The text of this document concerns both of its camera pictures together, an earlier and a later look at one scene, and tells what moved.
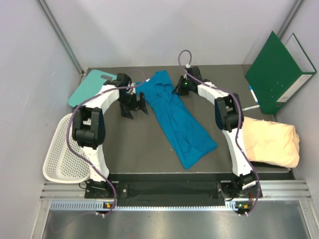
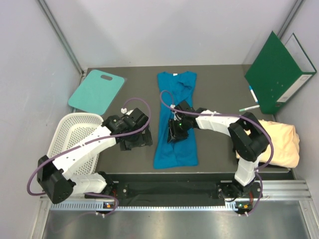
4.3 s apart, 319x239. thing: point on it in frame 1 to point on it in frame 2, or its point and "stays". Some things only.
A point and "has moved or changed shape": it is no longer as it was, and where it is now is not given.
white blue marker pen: [253, 94] stays
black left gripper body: [129, 101] to [137, 139]
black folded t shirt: [263, 164] stays
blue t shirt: [190, 143] has moved or changed shape
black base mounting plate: [243, 196] stays
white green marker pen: [251, 107] stays
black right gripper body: [185, 87] to [179, 129]
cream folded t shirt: [271, 143] stays
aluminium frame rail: [61, 36] stays
